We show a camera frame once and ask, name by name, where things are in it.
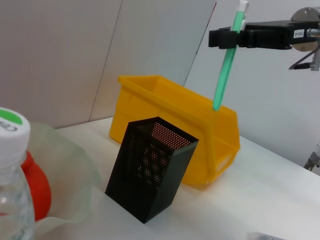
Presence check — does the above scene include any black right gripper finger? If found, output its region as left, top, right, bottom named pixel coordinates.
left=239, top=22, right=256, bottom=49
left=208, top=26, right=241, bottom=50

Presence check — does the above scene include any right arm cable connector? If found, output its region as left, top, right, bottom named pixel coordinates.
left=308, top=28, right=320, bottom=72

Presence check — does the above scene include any green utility knife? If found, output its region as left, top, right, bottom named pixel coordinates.
left=212, top=0, right=250, bottom=112

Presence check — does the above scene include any grey metal stand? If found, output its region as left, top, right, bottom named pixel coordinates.
left=303, top=142, right=320, bottom=176

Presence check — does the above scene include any black mesh pen holder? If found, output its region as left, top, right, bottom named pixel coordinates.
left=104, top=116, right=200, bottom=224

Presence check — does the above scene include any clear green-label water bottle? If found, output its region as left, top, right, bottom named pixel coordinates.
left=0, top=107, right=36, bottom=240

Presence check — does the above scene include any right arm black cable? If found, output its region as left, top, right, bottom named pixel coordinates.
left=288, top=43, right=320, bottom=71

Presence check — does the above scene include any yellow plastic bin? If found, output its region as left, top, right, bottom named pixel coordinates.
left=108, top=74, right=242, bottom=191

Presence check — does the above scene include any translucent green fruit plate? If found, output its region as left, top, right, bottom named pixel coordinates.
left=28, top=122, right=103, bottom=230

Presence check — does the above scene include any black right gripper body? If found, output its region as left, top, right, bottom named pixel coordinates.
left=243, top=19, right=308, bottom=51

